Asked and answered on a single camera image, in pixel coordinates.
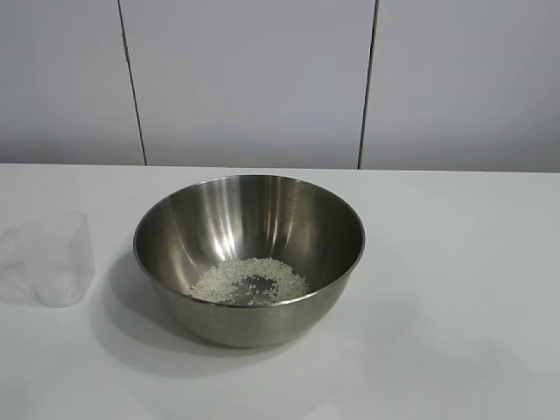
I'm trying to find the stainless steel mixing bowl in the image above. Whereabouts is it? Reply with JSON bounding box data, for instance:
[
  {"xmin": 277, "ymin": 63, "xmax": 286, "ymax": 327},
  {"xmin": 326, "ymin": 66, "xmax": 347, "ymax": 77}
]
[{"xmin": 132, "ymin": 174, "xmax": 367, "ymax": 349}]

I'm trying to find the white uncooked rice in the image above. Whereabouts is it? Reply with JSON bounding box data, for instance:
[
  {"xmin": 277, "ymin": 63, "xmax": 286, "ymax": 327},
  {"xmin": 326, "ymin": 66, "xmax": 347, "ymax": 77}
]
[{"xmin": 190, "ymin": 257, "xmax": 311, "ymax": 306}]

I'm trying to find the clear plastic measuring cup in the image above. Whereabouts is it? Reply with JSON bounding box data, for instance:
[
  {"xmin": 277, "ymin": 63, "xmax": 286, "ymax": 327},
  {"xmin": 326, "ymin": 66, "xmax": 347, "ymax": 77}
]
[{"xmin": 0, "ymin": 209, "xmax": 96, "ymax": 310}]

